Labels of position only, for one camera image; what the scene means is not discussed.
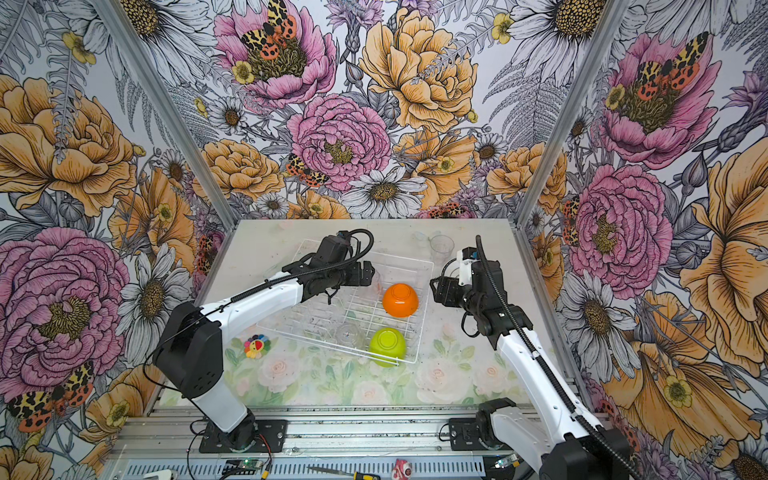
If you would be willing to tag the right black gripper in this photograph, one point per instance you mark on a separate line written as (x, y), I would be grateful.
(447, 287)

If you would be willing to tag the yellow handled screwdriver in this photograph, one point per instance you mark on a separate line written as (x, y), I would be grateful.
(356, 475)

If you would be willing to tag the aluminium frame rail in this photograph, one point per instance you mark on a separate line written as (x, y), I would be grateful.
(312, 431)

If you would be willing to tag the green circuit board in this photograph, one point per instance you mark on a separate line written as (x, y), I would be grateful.
(247, 466)

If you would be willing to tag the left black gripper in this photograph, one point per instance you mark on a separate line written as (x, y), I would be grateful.
(367, 275)

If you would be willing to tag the orange plastic bowl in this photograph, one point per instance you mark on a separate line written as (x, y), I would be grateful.
(400, 300)

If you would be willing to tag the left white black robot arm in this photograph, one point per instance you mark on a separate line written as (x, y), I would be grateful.
(191, 349)

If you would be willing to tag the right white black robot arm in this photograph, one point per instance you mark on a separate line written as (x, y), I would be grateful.
(566, 441)

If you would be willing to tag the clear plastic cup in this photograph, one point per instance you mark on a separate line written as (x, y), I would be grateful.
(376, 289)
(349, 335)
(442, 250)

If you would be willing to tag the lime green plastic bowl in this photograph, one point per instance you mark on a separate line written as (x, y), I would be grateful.
(388, 346)

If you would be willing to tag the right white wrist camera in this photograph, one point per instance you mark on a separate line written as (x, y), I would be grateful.
(465, 259)

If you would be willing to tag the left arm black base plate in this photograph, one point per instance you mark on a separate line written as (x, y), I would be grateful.
(258, 436)

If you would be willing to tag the red white small object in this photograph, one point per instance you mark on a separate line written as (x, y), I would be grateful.
(402, 470)

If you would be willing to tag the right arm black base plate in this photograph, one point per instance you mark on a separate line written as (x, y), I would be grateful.
(464, 434)

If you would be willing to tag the colourful smiling flower toy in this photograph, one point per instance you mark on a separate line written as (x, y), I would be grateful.
(256, 346)

